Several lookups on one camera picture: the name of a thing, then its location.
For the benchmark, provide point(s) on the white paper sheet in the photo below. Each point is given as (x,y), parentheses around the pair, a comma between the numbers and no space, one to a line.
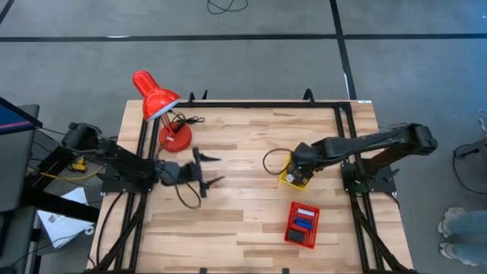
(64,228)

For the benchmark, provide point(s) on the purple and white charger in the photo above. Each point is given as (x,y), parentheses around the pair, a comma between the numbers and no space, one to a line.
(290,178)

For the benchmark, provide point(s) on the black digital clock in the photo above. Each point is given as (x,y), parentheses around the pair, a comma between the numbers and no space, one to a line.
(295,236)

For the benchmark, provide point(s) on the dark blue digital clock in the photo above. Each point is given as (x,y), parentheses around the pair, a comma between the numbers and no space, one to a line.
(304,220)

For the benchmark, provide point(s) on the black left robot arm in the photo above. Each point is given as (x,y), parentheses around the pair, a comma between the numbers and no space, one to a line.
(125,163)

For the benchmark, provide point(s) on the blue computer screen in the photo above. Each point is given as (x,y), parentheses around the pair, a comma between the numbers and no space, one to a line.
(15,120)

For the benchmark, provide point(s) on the red desk lamp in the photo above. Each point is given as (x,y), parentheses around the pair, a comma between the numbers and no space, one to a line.
(156,99)

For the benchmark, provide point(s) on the person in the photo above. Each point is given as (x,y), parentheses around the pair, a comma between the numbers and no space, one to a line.
(464,228)

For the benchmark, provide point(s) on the black metal table frame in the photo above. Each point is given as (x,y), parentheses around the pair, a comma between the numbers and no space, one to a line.
(266,104)

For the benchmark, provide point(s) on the yellow plastic basket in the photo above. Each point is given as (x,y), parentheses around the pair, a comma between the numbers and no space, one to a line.
(298,186)

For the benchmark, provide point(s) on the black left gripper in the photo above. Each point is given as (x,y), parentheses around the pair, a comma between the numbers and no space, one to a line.
(182,173)

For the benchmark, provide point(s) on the white digital clock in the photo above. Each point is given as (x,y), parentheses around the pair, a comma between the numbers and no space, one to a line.
(306,212)

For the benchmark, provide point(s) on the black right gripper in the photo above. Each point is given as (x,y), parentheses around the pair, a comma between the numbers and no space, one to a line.
(302,171)

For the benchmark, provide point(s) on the black metal stand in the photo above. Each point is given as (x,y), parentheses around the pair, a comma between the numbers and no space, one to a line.
(68,207)

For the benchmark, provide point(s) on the red plastic basket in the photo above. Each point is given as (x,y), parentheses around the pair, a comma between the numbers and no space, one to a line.
(310,241)

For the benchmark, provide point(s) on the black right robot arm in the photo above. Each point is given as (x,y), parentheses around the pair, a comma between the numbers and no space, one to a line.
(361,142)

